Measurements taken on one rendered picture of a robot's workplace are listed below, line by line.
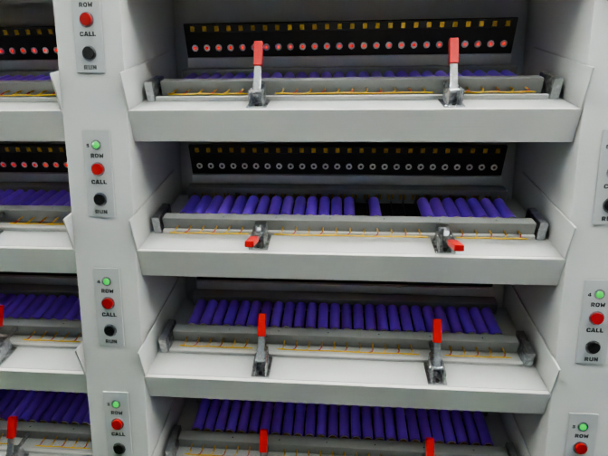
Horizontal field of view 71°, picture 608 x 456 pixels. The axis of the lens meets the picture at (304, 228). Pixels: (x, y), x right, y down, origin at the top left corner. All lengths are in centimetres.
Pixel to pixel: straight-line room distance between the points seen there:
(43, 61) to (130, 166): 33
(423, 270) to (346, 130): 22
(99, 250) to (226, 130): 26
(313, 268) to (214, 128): 24
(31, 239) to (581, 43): 83
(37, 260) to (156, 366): 24
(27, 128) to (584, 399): 89
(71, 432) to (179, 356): 27
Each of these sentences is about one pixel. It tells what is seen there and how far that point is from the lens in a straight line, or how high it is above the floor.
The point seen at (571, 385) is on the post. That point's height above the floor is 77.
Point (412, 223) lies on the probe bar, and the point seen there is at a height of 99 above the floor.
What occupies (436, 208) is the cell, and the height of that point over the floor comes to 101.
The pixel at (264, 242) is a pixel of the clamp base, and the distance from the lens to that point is 62.
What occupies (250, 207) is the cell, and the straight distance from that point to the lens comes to 70.
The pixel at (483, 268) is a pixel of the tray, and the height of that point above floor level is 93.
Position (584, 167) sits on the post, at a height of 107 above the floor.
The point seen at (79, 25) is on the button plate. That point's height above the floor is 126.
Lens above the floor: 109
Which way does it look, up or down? 10 degrees down
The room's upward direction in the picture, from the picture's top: straight up
